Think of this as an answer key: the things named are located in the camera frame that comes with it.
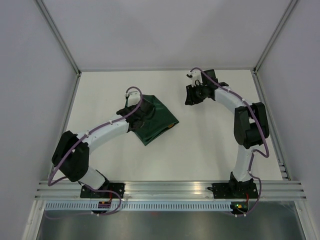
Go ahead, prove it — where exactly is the right aluminium side rail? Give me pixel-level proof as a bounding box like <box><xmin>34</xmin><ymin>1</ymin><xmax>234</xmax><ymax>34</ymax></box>
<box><xmin>250</xmin><ymin>69</ymin><xmax>292</xmax><ymax>181</ymax></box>

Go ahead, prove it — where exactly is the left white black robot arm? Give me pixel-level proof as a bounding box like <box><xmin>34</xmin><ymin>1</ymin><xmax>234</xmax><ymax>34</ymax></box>
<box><xmin>48</xmin><ymin>98</ymin><xmax>156</xmax><ymax>198</ymax></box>

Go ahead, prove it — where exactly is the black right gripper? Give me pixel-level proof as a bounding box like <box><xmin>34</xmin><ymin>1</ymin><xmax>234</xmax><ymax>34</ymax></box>
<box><xmin>184</xmin><ymin>82</ymin><xmax>207</xmax><ymax>106</ymax></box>

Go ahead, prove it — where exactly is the dark green cloth napkin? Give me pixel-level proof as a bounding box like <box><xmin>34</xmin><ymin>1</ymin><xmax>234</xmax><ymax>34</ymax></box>
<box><xmin>133</xmin><ymin>94</ymin><xmax>179</xmax><ymax>146</ymax></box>

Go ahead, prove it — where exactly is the white slotted cable duct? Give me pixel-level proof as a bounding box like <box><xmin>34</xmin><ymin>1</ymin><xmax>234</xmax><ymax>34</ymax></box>
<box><xmin>44</xmin><ymin>200</ymin><xmax>232</xmax><ymax>212</ymax></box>

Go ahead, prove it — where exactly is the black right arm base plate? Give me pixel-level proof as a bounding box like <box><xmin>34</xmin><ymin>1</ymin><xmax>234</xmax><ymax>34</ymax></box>
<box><xmin>206</xmin><ymin>182</ymin><xmax>259</xmax><ymax>200</ymax></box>

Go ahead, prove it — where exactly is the aluminium side rail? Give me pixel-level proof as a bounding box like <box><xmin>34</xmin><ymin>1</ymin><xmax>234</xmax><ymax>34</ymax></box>
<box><xmin>47</xmin><ymin>72</ymin><xmax>81</xmax><ymax>181</ymax></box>
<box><xmin>250</xmin><ymin>69</ymin><xmax>292</xmax><ymax>181</ymax></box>

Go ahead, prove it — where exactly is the left aluminium frame post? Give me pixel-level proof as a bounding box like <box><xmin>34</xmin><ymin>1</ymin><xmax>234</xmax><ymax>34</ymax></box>
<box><xmin>34</xmin><ymin>0</ymin><xmax>81</xmax><ymax>76</ymax></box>

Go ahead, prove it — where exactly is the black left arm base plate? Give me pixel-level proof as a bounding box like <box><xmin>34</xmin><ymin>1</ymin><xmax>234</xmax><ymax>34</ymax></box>
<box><xmin>80</xmin><ymin>182</ymin><xmax>125</xmax><ymax>199</ymax></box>

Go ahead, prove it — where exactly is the left aluminium side rail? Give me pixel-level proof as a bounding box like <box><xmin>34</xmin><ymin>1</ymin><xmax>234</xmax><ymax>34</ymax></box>
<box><xmin>47</xmin><ymin>72</ymin><xmax>81</xmax><ymax>181</ymax></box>

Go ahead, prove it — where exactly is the aluminium front frame rail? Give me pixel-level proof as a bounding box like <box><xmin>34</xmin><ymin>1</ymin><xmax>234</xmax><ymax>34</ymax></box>
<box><xmin>34</xmin><ymin>180</ymin><xmax>307</xmax><ymax>201</ymax></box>

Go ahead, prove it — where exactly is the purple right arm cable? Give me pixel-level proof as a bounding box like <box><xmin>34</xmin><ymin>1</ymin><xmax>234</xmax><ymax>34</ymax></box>
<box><xmin>189</xmin><ymin>66</ymin><xmax>270</xmax><ymax>218</ymax></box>

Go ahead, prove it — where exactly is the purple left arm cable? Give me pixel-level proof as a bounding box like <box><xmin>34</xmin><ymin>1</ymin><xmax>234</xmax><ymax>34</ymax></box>
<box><xmin>44</xmin><ymin>86</ymin><xmax>144</xmax><ymax>221</ymax></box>

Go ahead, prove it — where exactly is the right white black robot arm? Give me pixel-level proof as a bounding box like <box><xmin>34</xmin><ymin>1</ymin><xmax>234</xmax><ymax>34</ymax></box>
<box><xmin>185</xmin><ymin>67</ymin><xmax>270</xmax><ymax>198</ymax></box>

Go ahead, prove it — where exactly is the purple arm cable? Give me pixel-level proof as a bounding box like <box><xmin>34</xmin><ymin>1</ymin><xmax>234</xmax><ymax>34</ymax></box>
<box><xmin>44</xmin><ymin>86</ymin><xmax>144</xmax><ymax>221</ymax></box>
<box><xmin>189</xmin><ymin>66</ymin><xmax>270</xmax><ymax>218</ymax></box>

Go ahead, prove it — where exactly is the right aluminium frame post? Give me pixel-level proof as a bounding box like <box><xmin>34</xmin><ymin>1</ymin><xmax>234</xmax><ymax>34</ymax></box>
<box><xmin>251</xmin><ymin>0</ymin><xmax>300</xmax><ymax>75</ymax></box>

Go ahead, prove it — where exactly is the aluminium frame post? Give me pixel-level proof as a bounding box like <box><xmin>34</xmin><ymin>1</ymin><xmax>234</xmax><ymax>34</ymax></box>
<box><xmin>251</xmin><ymin>0</ymin><xmax>300</xmax><ymax>75</ymax></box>
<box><xmin>34</xmin><ymin>0</ymin><xmax>81</xmax><ymax>76</ymax></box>

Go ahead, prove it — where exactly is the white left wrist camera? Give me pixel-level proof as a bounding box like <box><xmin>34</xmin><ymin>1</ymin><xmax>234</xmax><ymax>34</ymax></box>
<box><xmin>125</xmin><ymin>90</ymin><xmax>141</xmax><ymax>108</ymax></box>

